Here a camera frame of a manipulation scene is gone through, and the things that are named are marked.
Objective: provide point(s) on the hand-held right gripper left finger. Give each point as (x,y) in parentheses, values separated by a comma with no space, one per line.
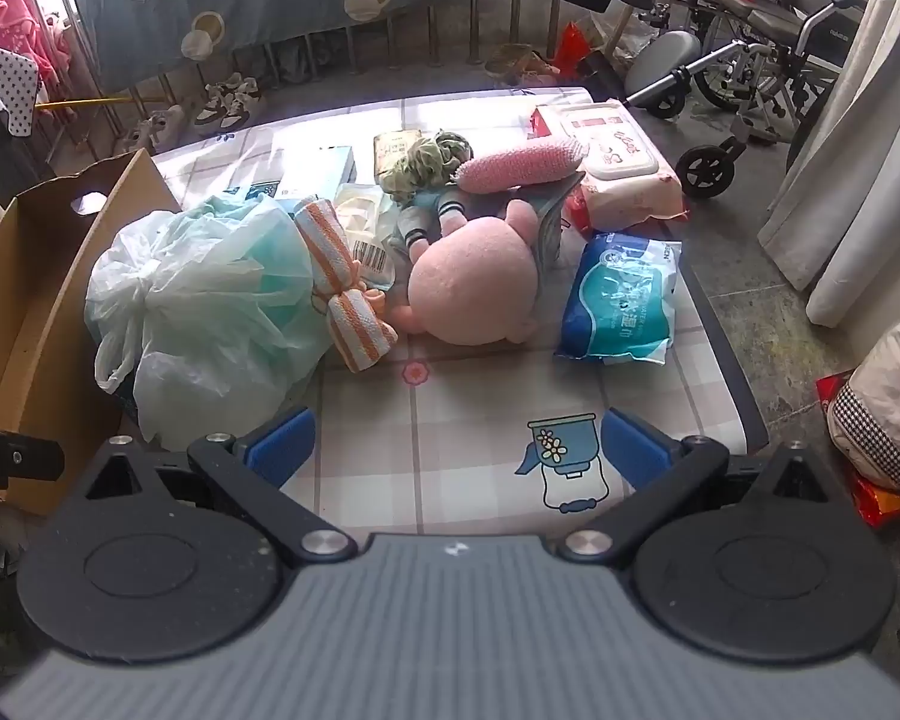
(281,441)

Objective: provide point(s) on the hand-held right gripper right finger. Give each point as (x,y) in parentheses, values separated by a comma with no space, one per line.
(634,448)

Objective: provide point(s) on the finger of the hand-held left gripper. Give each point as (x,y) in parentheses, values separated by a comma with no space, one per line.
(15,456)

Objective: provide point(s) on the pink round plush toy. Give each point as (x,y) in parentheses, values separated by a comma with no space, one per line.
(472,277)

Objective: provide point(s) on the light blue bandage box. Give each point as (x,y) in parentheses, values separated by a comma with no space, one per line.
(315,169)

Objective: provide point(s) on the orange striped towel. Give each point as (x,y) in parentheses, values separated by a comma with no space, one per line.
(349,319)

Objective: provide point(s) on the blue wet wipes pack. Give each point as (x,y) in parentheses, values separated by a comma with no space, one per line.
(619,300)

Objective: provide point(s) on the checked printed tablecloth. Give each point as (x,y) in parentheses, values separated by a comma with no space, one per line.
(480,405)

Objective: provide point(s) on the translucent white plastic bag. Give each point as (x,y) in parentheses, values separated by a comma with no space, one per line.
(195,300)

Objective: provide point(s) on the brown cardboard box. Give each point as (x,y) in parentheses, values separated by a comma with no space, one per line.
(45,277)

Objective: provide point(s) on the red snack packet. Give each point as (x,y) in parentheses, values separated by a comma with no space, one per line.
(881,502)

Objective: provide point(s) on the pink wet wipes pack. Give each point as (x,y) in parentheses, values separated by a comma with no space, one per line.
(630,195)

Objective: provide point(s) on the doll with green hair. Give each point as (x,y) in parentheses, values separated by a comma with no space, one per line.
(426,219)

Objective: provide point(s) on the red white carton box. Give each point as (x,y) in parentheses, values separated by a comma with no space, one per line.
(592,118)

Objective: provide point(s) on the beige shoe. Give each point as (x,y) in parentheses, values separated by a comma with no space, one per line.
(169,122)
(135,136)

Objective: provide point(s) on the yellow stick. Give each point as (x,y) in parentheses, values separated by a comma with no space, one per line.
(82,102)

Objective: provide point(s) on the white curtain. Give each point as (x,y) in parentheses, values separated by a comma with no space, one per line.
(855,127)

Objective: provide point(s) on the brown sandals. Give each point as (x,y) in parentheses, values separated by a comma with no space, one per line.
(521,64)

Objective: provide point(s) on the small red bag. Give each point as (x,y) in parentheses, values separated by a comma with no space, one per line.
(572,49)

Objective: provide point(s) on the metal railing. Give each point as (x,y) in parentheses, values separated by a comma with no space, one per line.
(429,34)

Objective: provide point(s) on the wheelchair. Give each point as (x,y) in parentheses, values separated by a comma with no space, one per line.
(787,22)

